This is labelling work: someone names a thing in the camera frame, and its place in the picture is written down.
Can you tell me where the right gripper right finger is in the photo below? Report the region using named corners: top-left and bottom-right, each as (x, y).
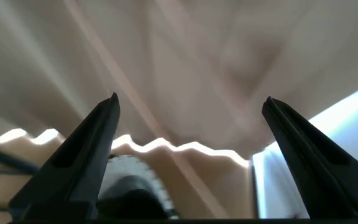
top-left (261, 95), bottom-right (358, 219)

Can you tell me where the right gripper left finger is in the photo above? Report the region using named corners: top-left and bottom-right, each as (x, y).
top-left (7, 92), bottom-right (121, 221)

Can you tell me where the pink clothes hanger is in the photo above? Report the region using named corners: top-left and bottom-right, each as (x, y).
top-left (63, 0), bottom-right (229, 219)

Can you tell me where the white laundry basket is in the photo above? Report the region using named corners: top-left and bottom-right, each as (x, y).
top-left (96, 154), bottom-right (180, 220)

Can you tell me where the black clothes rack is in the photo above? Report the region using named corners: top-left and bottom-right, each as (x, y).
top-left (0, 141), bottom-right (40, 212)

